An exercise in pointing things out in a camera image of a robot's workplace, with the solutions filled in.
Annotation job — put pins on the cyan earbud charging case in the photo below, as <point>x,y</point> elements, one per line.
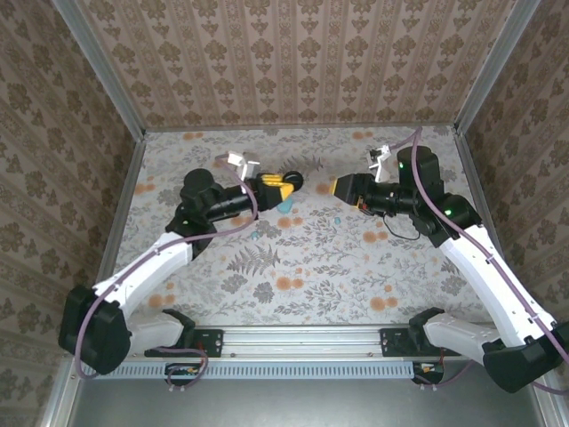
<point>285,207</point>

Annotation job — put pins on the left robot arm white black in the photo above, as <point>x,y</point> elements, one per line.
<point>142,271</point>

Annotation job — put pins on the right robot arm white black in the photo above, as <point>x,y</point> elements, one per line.
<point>489,276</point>

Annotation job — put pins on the black mounting plate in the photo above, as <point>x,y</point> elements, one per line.
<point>393,342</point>
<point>209,342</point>

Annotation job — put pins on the aluminium frame side rail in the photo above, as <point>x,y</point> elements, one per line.
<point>119,213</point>
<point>466,151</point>

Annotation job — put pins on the aluminium frame back rail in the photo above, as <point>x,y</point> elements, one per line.
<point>311,128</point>

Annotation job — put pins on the aluminium frame post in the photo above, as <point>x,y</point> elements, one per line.
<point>494,66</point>
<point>105,71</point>

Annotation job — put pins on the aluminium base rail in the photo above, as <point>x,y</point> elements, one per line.
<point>302,342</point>

